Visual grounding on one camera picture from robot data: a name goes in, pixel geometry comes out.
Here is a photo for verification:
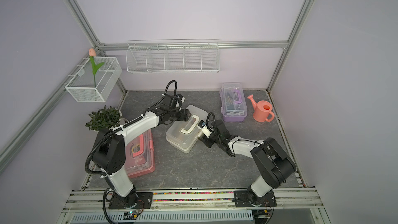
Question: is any purple toolbox with clear lid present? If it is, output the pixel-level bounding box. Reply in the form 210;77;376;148
220;83;247;122

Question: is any pink toolbox with clear lid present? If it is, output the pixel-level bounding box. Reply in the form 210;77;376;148
124;130;155;178

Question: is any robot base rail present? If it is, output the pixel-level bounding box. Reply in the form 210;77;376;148
57;188;330;224

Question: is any potted green plant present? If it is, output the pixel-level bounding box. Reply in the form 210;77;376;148
85;105;127;132

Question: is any white wire wall shelf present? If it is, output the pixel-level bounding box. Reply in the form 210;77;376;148
125;39;220;73

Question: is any white toolbox with clear tray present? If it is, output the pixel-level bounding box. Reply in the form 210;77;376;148
166;105;208;153

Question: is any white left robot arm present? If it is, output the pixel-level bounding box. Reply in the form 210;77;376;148
85;93;191;208

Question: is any white wire basket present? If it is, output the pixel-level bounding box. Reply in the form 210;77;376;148
65;57;122;103

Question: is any pink watering can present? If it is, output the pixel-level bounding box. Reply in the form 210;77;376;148
247;95;275;122

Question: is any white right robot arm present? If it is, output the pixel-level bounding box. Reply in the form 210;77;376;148
197;120;296;206

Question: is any pink artificial tulip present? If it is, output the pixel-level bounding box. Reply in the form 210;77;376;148
89;48;104;88

